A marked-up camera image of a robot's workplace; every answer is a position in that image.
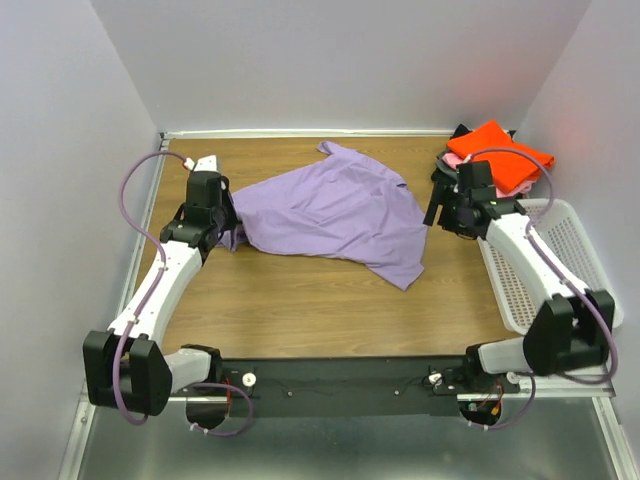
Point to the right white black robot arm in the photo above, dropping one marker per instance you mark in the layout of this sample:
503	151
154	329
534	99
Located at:
573	325

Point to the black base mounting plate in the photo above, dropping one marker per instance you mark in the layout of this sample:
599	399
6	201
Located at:
345	387

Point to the purple t shirt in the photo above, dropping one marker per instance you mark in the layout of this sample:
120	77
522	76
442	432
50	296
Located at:
347	206

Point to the pink folded t shirt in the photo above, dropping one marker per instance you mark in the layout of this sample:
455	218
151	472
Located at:
451	160

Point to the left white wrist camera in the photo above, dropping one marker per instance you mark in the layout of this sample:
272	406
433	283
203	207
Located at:
208	163

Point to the dark grey folded t shirt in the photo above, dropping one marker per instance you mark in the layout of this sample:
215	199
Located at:
442	171

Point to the aluminium frame rail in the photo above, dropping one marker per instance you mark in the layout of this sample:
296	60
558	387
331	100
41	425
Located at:
556	386

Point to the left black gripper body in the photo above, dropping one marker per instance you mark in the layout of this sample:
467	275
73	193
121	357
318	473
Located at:
225	216

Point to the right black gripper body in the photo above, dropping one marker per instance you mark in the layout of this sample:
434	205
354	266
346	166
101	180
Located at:
453	215

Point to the orange folded t shirt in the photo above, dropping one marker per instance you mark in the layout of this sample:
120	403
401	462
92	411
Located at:
509	168

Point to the white plastic laundry basket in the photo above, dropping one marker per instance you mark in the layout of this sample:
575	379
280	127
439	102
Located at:
563	232

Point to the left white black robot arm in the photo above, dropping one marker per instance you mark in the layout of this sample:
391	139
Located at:
125	368

